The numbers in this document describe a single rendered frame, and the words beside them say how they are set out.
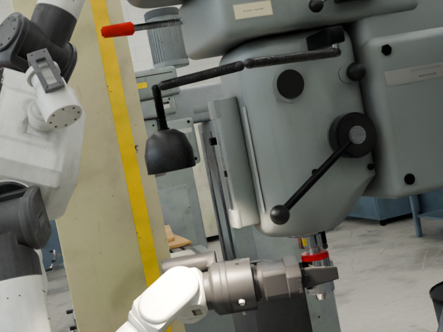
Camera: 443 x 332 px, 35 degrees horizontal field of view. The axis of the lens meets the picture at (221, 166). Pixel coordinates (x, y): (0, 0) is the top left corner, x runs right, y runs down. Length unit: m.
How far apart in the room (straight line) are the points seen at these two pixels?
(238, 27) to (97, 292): 1.97
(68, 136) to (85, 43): 1.54
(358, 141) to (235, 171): 0.20
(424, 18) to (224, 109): 0.35
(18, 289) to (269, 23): 0.58
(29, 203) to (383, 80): 0.60
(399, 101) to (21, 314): 0.68
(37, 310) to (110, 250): 1.68
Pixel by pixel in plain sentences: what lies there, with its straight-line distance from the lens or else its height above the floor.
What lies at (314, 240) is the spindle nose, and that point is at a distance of 1.17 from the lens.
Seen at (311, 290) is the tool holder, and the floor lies 1.21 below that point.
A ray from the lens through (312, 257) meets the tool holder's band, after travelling 1.18.
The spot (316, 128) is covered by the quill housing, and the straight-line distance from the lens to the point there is 1.09.
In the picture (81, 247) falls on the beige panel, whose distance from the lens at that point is 2.83.
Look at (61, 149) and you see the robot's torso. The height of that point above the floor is 1.52.
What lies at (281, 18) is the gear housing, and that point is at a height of 1.65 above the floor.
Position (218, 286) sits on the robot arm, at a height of 1.25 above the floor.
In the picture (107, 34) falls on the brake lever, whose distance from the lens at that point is 1.21.
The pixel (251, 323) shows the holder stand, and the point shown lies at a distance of 1.53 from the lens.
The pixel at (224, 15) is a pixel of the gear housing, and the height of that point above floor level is 1.66.
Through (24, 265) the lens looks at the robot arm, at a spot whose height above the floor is 1.35.
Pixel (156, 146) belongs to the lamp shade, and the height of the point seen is 1.50.
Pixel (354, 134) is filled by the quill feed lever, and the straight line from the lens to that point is 1.07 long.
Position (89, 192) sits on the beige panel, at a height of 1.36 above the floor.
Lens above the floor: 1.50
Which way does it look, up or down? 3 degrees down
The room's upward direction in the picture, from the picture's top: 11 degrees counter-clockwise
